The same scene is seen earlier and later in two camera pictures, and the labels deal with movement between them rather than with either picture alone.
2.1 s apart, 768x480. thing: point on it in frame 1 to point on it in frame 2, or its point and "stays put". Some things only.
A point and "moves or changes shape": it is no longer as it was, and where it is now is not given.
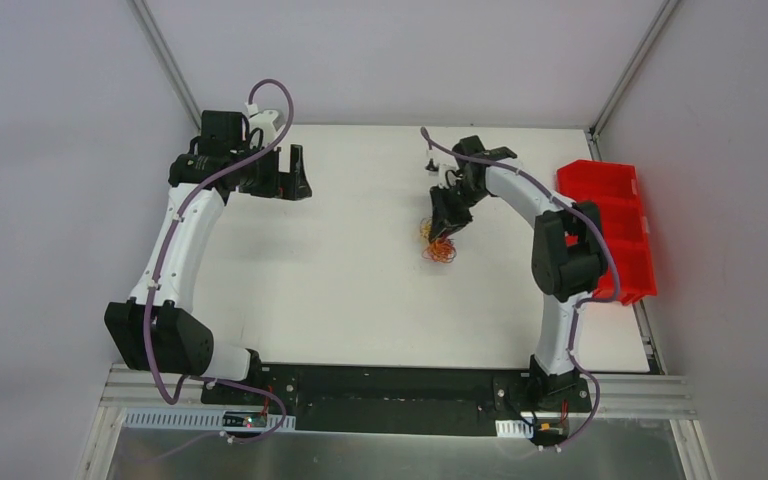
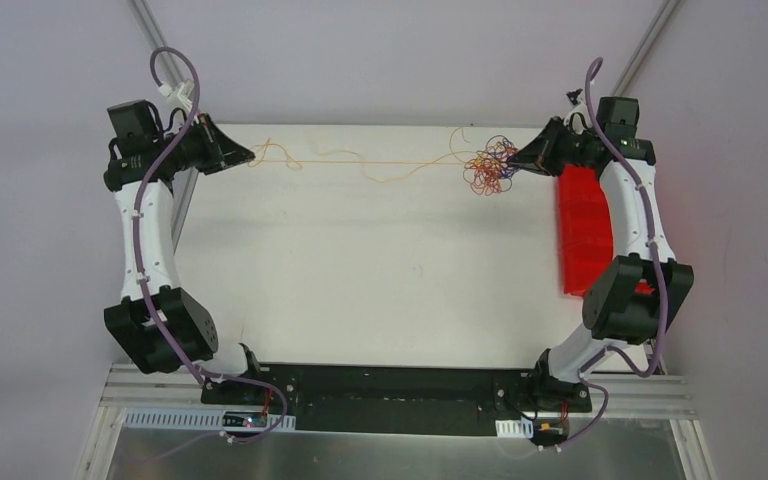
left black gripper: (285, 174) to (211, 146)
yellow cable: (425, 227) to (301, 163)
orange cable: (441, 250) moves or changes shape
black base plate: (427, 399) stays put
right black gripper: (448, 201) to (553, 149)
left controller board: (244, 419) stays put
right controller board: (549, 433) stays put
